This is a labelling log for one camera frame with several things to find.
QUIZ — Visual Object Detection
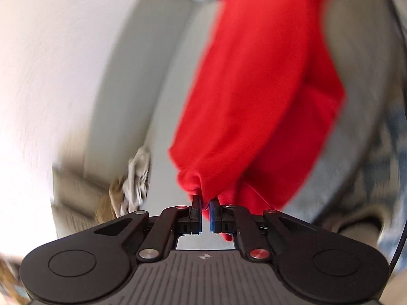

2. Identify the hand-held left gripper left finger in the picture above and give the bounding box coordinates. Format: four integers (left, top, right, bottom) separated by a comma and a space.
95, 195, 203, 263

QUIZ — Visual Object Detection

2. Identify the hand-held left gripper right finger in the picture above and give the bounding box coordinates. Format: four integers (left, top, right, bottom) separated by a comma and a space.
208, 199, 319, 263

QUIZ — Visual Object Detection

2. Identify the red shirt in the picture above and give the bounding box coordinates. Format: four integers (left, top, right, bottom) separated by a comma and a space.
168, 0, 347, 242

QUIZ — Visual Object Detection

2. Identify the grey crumpled cloth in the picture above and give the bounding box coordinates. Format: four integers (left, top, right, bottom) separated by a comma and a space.
120, 145, 152, 217

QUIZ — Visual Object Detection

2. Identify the tan crumpled cloth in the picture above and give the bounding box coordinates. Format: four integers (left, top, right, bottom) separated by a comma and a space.
95, 178, 128, 223

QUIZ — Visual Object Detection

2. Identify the grey throw pillow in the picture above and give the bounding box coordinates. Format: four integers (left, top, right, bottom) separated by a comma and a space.
52, 164, 112, 230

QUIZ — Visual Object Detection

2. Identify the blue patterned cloth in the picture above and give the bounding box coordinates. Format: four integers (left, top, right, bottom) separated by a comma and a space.
318, 100, 407, 263

